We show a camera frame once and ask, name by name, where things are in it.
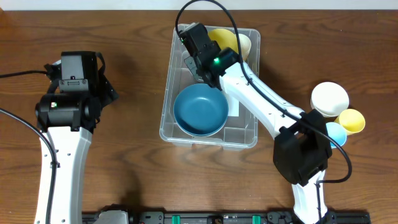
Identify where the yellow small bowl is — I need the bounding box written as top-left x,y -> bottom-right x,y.
208,29 -> 239,54

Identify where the dark blue bowl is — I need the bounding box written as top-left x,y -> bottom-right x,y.
173,83 -> 229,136

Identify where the cream cup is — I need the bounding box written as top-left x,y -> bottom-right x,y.
239,34 -> 252,61

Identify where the white small bowl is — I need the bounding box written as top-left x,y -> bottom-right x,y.
310,82 -> 349,118

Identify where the light blue cup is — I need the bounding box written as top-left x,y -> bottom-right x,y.
326,122 -> 347,146

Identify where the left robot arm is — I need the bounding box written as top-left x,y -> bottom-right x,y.
34,51 -> 119,223

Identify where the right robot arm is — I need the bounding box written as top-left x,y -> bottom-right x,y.
177,23 -> 332,223

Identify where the clear plastic storage bin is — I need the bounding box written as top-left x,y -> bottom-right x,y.
159,33 -> 258,151

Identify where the white label in bin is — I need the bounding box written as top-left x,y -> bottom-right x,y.
226,94 -> 239,117

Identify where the yellow cup near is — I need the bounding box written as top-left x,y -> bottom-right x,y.
335,109 -> 366,135

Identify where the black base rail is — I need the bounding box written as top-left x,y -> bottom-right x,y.
82,205 -> 373,224

